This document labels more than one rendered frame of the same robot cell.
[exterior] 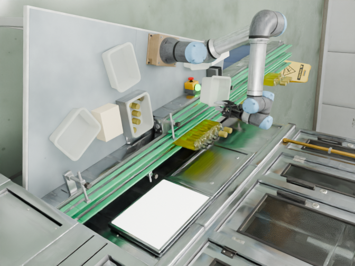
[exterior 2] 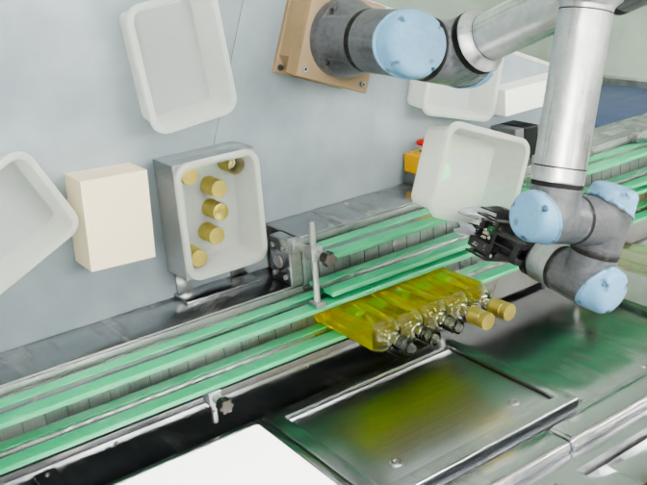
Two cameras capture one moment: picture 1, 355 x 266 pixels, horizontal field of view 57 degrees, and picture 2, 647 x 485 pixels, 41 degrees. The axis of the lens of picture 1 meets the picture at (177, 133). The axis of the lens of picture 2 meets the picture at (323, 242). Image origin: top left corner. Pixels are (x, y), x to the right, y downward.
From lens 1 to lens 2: 0.50 m
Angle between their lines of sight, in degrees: 15
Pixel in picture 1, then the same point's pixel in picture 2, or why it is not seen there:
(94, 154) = (61, 305)
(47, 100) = not seen: outside the picture
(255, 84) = (559, 145)
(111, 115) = (119, 196)
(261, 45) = (590, 12)
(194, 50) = (401, 33)
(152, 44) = (296, 12)
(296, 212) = not seen: outside the picture
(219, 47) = (487, 36)
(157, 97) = (303, 178)
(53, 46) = not seen: outside the picture
